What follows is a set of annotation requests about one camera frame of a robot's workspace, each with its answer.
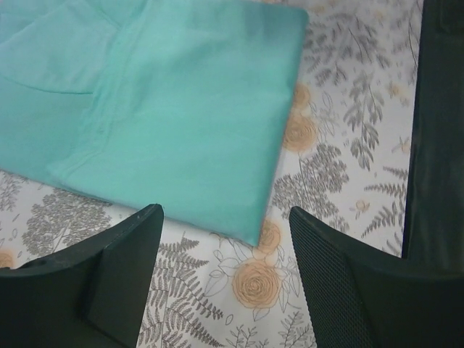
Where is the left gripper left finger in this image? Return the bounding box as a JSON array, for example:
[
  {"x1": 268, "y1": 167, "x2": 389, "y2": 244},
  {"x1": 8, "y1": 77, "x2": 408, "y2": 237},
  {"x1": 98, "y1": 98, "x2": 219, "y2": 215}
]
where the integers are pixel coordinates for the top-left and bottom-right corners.
[{"x1": 1, "y1": 204, "x2": 164, "y2": 347}]

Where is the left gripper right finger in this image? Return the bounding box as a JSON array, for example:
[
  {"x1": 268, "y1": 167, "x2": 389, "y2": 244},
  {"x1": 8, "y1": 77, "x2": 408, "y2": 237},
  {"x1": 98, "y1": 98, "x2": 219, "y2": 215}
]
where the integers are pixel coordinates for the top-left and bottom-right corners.
[{"x1": 289, "y1": 207, "x2": 463, "y2": 347}]

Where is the teal t shirt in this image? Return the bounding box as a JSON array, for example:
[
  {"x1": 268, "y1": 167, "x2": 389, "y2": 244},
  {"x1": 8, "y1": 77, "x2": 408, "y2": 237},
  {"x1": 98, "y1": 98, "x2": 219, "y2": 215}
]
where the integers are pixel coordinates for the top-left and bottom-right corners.
[{"x1": 1, "y1": 1, "x2": 308, "y2": 245}]

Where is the floral patterned table mat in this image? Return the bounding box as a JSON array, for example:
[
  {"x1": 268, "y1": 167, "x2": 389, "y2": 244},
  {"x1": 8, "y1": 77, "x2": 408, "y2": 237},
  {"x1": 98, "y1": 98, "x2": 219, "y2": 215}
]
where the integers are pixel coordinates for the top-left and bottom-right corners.
[{"x1": 1, "y1": 1, "x2": 423, "y2": 347}]

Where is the aluminium frame rail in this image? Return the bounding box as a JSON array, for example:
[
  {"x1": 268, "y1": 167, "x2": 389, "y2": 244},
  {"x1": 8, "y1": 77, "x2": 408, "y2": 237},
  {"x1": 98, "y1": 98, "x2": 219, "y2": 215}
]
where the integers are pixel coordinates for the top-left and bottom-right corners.
[{"x1": 402, "y1": 1, "x2": 463, "y2": 272}]

